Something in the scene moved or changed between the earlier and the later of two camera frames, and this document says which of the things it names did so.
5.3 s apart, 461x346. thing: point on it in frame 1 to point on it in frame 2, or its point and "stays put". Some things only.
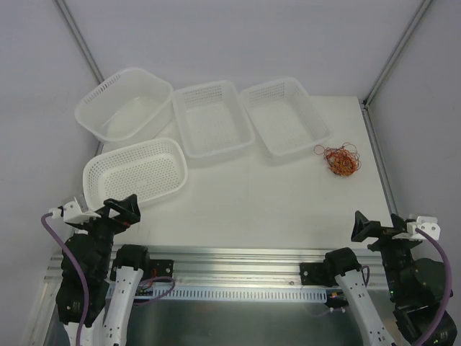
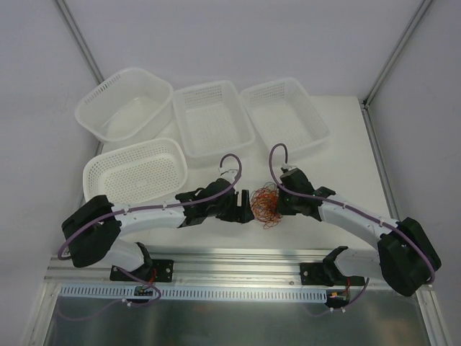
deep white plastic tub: x=134 y=104 stays put
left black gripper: x=109 y=219 to x=237 y=207
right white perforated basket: x=284 y=116 stays put
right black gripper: x=384 y=235 to x=285 y=203
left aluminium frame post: x=80 y=40 stays put
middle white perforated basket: x=212 y=118 stays put
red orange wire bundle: x=343 y=161 to x=264 y=202
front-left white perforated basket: x=149 y=169 stays put
